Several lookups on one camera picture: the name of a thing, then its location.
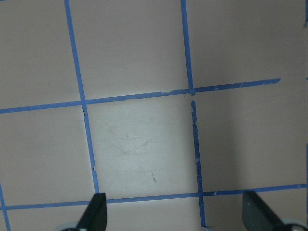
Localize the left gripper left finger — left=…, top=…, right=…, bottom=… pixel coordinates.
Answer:
left=56, top=192, right=108, bottom=231

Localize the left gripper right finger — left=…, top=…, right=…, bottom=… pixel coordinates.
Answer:
left=242, top=191, right=308, bottom=231

